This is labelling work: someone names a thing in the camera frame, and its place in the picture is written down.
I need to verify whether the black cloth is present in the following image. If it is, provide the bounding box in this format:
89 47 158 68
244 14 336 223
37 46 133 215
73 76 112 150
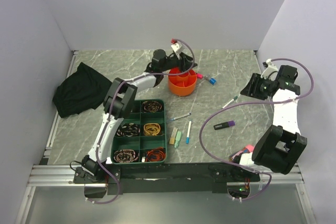
52 62 112 118

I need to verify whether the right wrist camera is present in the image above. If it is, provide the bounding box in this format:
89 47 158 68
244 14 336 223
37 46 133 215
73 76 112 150
261 59 278 79

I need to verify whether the pink patterned rolled band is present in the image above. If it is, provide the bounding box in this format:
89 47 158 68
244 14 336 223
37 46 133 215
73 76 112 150
113 149 139 164

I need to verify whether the brown patterned rolled band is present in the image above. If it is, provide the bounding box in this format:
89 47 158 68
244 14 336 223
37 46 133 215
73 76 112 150
141 101 163 113

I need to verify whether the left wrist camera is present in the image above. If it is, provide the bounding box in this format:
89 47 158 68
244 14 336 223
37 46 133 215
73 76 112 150
171 39 184 59

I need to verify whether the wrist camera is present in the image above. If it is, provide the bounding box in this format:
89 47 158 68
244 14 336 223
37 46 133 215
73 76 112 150
261 59 278 79
171 39 184 59

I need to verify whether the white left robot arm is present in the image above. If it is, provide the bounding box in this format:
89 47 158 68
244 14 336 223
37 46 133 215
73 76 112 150
81 49 190 183

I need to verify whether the orange round pen holder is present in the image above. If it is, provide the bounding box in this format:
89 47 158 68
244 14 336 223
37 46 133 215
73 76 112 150
168 68 197 97

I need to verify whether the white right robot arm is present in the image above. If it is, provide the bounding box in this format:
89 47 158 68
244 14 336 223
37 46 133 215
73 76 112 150
240 59 314 175

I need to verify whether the orange black rolled band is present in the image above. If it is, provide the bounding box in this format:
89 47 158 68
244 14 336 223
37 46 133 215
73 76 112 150
145 147 166 162

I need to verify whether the green compartment tray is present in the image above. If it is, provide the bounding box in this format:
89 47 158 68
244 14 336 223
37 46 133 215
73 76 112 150
111 99 167 165

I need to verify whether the tan eraser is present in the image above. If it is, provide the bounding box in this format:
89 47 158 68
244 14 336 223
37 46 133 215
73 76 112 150
169 127 178 145

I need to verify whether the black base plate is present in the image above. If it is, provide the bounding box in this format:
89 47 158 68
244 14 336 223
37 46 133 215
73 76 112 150
72 163 261 196

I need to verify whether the purple black highlighter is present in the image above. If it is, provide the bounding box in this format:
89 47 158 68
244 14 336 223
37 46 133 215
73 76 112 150
213 121 235 130

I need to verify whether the white green marker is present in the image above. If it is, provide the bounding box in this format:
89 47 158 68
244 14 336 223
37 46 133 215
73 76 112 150
222 95 238 109

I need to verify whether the green eraser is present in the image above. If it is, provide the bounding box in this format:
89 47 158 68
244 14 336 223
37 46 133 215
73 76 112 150
174 131 182 148

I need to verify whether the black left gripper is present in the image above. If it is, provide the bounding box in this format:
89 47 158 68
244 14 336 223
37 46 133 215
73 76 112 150
160 51 197 73

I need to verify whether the white blue marker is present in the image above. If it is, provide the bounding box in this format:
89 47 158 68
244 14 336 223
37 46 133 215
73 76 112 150
185 121 192 144

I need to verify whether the yellow rolled band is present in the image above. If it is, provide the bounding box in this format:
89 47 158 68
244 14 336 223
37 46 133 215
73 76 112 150
143 123 162 136

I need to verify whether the thin blue-tip pen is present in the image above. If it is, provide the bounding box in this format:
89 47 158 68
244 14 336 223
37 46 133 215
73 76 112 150
168 112 191 123

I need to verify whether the aluminium rail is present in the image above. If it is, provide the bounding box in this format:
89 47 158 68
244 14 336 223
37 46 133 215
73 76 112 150
27 163 304 187

